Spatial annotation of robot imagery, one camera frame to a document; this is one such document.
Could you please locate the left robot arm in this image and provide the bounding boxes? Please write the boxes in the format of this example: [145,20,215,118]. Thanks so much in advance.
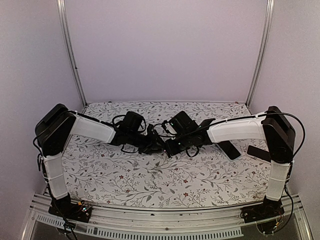
[33,104,163,217]

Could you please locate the right aluminium frame post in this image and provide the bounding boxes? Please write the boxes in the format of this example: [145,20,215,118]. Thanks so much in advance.
[245,0,275,109]

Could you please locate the left aluminium frame post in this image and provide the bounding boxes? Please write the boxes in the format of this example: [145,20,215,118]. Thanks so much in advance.
[56,0,88,107]

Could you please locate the phone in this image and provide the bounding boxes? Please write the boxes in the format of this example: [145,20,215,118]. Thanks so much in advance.
[217,141,241,161]

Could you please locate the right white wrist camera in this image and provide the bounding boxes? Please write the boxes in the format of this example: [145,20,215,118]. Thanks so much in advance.
[161,120,177,135]

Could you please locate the floral patterned table mat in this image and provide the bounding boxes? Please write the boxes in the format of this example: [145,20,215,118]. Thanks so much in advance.
[51,100,283,209]

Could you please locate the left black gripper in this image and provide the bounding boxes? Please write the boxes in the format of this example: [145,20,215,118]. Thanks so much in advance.
[128,131,164,155]

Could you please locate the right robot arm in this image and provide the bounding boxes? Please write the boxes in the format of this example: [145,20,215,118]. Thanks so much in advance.
[161,106,296,218]

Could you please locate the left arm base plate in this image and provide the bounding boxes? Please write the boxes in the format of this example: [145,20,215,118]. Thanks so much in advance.
[48,202,93,223]

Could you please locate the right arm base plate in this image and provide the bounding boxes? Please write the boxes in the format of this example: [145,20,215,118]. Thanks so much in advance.
[240,200,285,235]

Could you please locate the aluminium frame post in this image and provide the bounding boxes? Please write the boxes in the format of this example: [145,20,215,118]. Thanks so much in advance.
[245,0,275,109]
[56,0,88,107]

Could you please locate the front aluminium rail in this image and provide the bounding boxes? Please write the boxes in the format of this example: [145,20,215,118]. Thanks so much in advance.
[19,193,315,240]

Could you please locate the black smartphone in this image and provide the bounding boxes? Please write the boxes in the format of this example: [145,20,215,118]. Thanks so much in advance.
[246,145,271,163]

